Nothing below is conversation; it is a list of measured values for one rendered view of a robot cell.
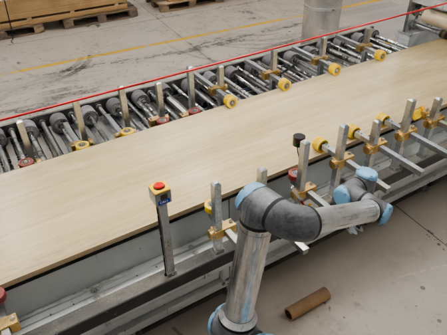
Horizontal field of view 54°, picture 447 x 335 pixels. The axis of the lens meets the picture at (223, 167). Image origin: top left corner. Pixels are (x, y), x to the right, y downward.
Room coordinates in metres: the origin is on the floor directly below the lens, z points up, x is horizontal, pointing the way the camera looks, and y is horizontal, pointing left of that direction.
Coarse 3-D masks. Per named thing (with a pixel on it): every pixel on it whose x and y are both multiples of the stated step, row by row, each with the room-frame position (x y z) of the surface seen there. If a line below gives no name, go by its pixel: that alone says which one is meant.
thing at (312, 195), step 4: (292, 184) 1.85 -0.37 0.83; (308, 192) 1.75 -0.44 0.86; (312, 192) 1.75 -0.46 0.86; (308, 196) 1.74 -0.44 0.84; (312, 196) 1.72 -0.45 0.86; (316, 196) 1.72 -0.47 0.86; (312, 200) 1.72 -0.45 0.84; (316, 200) 1.69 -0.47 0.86; (320, 200) 1.69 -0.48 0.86; (324, 200) 1.68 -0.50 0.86; (320, 204) 1.67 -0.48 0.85; (324, 204) 1.65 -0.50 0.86; (328, 204) 1.65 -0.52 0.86
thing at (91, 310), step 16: (416, 160) 2.23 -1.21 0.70; (432, 160) 2.28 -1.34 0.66; (384, 176) 2.07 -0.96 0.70; (400, 176) 2.13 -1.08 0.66; (272, 240) 1.63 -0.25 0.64; (192, 256) 1.48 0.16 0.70; (208, 256) 1.47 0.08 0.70; (224, 256) 1.48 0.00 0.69; (160, 272) 1.38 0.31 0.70; (192, 272) 1.39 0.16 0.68; (208, 272) 1.43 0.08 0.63; (128, 288) 1.29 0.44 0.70; (144, 288) 1.29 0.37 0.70; (160, 288) 1.30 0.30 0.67; (96, 304) 1.21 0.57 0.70; (112, 304) 1.20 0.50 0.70; (128, 304) 1.22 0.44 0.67; (64, 320) 1.13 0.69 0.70; (80, 320) 1.13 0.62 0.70; (96, 320) 1.15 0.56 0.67
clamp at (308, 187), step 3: (306, 183) 1.81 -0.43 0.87; (306, 186) 1.79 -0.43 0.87; (309, 186) 1.79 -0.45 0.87; (312, 186) 1.79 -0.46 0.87; (315, 186) 1.79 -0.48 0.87; (306, 189) 1.76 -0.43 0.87; (309, 189) 1.76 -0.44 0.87; (312, 189) 1.77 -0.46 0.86; (315, 189) 1.79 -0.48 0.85; (291, 192) 1.75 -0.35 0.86; (297, 192) 1.74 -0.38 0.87; (300, 192) 1.74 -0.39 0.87; (303, 192) 1.74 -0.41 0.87; (306, 192) 1.75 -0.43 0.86; (315, 192) 1.79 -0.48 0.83; (291, 195) 1.75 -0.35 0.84; (294, 195) 1.73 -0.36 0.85; (300, 195) 1.73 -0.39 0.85; (303, 195) 1.75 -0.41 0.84; (306, 195) 1.75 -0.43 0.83; (294, 198) 1.73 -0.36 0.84; (303, 198) 1.75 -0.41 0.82
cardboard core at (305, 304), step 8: (320, 288) 1.76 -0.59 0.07; (312, 296) 1.69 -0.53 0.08; (320, 296) 1.69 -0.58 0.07; (328, 296) 1.71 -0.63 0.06; (296, 304) 1.64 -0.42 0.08; (304, 304) 1.64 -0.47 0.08; (312, 304) 1.64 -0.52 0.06; (288, 312) 1.62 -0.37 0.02; (296, 312) 1.59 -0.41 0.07; (304, 312) 1.61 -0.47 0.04
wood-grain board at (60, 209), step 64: (384, 64) 3.23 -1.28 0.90; (192, 128) 2.34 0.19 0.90; (256, 128) 2.32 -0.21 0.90; (320, 128) 2.31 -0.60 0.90; (384, 128) 2.29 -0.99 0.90; (0, 192) 1.75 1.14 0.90; (64, 192) 1.74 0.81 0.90; (128, 192) 1.73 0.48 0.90; (192, 192) 1.72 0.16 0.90; (0, 256) 1.32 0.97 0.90; (64, 256) 1.31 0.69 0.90
